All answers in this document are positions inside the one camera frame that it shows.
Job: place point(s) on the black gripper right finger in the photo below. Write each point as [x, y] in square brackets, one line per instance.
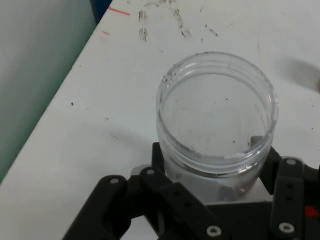
[287, 200]

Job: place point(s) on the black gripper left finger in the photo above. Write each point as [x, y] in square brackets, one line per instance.
[180, 200]

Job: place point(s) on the clear plastic jar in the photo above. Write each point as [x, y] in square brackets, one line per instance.
[215, 62]

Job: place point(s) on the dark blue foam mat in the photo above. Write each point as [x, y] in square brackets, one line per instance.
[100, 10]

